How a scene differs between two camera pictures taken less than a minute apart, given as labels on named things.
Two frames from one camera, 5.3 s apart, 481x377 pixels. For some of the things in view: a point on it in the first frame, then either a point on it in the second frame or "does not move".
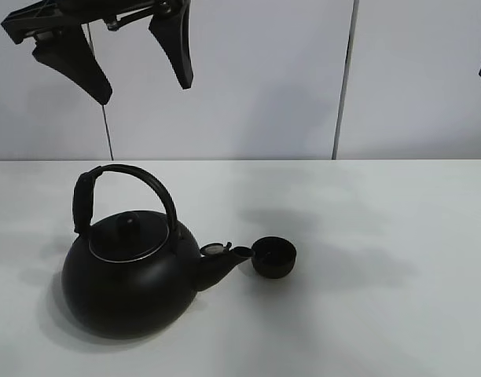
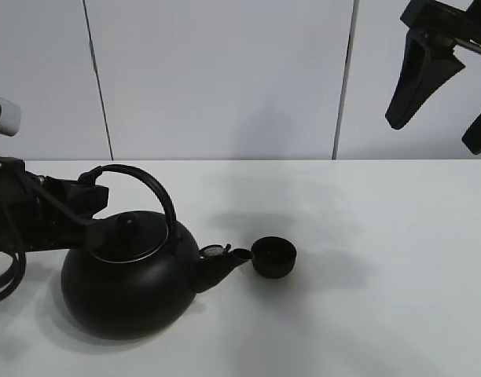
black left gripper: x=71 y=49 → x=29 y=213
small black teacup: x=273 y=257 does not move
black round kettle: x=130 y=274 does not move
